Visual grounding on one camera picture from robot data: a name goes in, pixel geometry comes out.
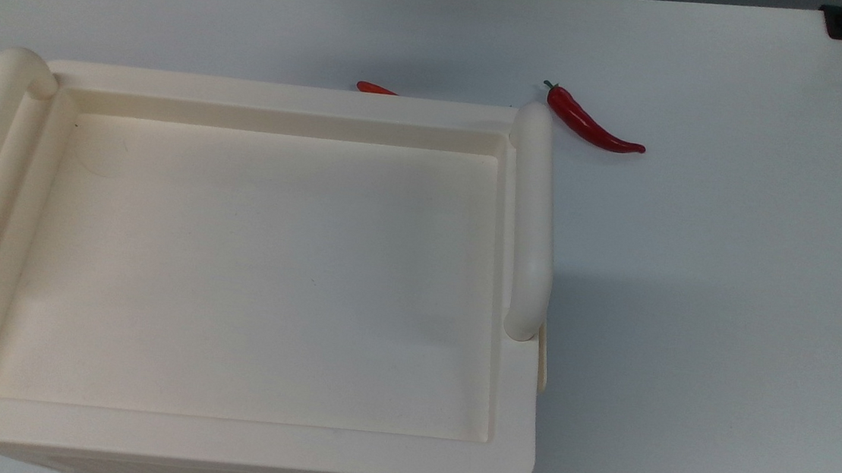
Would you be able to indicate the red chili pepper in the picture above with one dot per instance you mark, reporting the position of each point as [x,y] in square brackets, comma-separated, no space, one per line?
[580,119]

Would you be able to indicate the orange toy carrot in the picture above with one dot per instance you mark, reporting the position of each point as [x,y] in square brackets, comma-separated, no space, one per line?
[373,88]

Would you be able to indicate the cream plastic cabinet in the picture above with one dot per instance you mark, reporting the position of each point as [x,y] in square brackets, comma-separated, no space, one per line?
[235,266]

